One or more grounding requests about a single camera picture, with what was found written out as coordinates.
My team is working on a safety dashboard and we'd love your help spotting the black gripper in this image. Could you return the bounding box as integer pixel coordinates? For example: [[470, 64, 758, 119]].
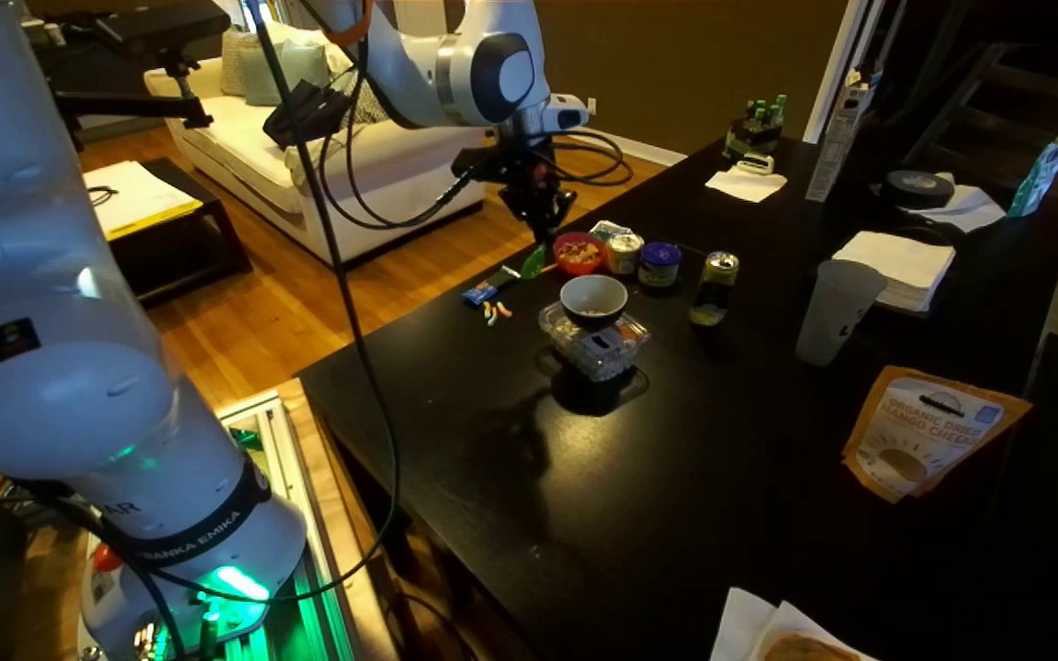
[[451, 137, 578, 244]]

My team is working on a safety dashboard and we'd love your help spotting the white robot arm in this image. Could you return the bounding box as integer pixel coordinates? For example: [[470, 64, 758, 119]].
[[0, 0, 587, 661]]

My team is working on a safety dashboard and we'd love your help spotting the red small bowl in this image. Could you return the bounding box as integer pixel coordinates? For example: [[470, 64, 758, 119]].
[[549, 232, 601, 276]]

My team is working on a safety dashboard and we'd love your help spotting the small silver tin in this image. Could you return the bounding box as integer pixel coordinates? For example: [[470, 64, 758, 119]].
[[590, 222, 642, 276]]

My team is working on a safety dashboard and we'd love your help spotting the blue marker pen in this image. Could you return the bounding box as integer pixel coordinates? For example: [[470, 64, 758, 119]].
[[458, 278, 510, 310]]

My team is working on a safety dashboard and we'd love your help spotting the blue lidded cup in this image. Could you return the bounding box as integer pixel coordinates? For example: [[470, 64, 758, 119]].
[[640, 244, 683, 292]]

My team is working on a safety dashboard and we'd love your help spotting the small glass jar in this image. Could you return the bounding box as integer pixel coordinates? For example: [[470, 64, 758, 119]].
[[689, 251, 738, 328]]

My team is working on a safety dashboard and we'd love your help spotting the white paper note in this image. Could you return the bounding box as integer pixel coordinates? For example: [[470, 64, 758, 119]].
[[704, 162, 787, 207]]

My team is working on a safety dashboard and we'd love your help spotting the green bottles cluster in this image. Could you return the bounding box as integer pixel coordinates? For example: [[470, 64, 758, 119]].
[[722, 96, 787, 154]]

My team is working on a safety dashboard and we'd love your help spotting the white sofa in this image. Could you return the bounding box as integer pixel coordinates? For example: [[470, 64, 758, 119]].
[[167, 28, 484, 260]]

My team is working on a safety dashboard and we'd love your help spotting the black round object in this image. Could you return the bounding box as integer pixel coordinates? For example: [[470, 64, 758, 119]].
[[884, 169, 955, 211]]

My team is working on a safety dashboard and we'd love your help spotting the dark coffee table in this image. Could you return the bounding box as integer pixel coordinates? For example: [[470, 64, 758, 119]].
[[84, 157, 249, 305]]

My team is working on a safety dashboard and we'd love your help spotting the white paper under object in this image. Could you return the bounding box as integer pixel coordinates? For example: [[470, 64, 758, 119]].
[[920, 184, 1005, 235]]

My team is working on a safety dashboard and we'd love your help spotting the brown paper pouch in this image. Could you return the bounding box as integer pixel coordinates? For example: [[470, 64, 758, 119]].
[[841, 369, 1033, 504]]

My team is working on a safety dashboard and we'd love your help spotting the blue water bottle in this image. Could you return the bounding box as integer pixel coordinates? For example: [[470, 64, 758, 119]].
[[1005, 137, 1058, 222]]

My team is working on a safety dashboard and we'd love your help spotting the black camera tripod mount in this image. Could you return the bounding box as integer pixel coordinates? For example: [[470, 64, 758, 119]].
[[20, 0, 235, 127]]

